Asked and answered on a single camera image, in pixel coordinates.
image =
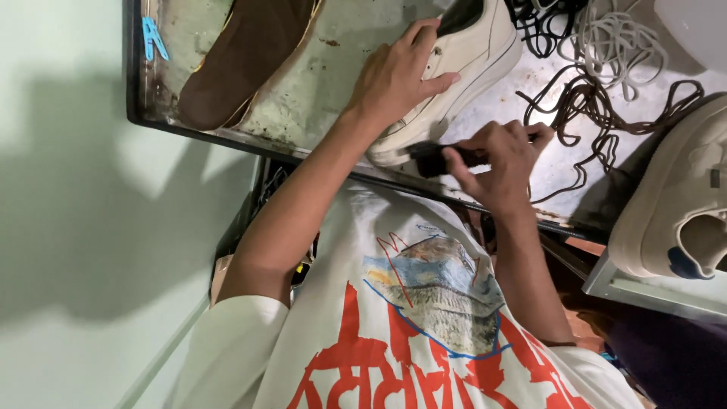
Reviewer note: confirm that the dark purple cloth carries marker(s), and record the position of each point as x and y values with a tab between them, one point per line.
676	363

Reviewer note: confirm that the black shoe brush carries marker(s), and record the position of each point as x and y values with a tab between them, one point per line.
429	158

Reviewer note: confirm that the person's left hand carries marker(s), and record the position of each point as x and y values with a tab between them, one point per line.
392	79

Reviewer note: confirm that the white plastic container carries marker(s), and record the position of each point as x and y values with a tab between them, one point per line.
696	28

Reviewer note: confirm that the brown shoelaces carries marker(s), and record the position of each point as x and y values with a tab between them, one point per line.
590	105

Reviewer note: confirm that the white sneaker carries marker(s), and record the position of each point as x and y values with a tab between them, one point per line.
483	51

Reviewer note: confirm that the blue clothespin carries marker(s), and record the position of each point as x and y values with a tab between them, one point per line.
154	40

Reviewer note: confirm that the beige sneaker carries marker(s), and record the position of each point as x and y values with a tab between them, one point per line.
670	193

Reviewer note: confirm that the brown shoe insole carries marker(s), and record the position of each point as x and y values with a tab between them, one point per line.
244	62

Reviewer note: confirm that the white printed t-shirt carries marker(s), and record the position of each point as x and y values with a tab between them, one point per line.
397	318

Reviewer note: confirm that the white shoelaces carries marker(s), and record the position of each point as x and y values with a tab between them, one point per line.
610	40

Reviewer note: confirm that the black shoelaces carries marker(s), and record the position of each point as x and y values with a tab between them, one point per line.
542	25

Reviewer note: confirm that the person's right hand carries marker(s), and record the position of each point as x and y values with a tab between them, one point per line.
500	170

